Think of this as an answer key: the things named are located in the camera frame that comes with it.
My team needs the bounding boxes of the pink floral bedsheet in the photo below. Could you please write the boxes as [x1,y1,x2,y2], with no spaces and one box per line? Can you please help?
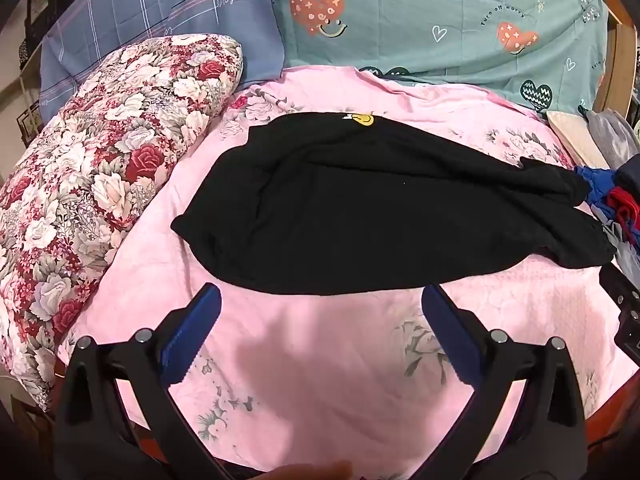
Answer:
[57,65,640,480]

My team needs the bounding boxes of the wooden bed frame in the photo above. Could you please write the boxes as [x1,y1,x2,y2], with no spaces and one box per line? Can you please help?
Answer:
[584,392,640,458]

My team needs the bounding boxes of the black ornamental wall picture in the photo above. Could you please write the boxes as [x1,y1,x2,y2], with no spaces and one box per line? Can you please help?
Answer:
[15,106,45,137]

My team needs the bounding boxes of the beige cushion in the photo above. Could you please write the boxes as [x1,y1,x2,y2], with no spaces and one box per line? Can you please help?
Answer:
[546,109,603,163]

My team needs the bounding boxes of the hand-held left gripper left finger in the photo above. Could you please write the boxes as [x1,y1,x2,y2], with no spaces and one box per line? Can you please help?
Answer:
[52,282,236,480]

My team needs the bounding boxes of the red cloth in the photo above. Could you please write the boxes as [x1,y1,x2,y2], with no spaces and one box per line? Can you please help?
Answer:
[606,186,640,223]

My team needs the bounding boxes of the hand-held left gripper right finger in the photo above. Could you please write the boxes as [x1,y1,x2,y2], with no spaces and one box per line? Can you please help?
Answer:
[400,284,588,480]

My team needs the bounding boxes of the blue plaid pillow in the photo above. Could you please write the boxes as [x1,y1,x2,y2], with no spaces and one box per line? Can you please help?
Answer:
[39,0,286,126]

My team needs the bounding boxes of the blue cloth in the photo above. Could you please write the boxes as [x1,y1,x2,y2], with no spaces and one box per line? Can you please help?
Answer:
[574,164,618,208]

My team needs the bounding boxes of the black pants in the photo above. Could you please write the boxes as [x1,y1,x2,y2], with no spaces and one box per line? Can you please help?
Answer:
[171,111,617,297]

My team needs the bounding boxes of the wooden headboard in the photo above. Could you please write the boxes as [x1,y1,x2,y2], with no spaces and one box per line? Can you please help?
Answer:
[595,0,640,118]

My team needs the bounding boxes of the red floral pillow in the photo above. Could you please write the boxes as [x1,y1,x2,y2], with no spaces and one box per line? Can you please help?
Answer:
[0,34,243,411]

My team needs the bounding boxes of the grey cloth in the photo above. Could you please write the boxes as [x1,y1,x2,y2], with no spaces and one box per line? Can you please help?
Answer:
[584,109,640,171]

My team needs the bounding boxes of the teal heart print quilt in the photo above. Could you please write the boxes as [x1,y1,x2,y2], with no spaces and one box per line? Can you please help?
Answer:
[270,0,608,113]

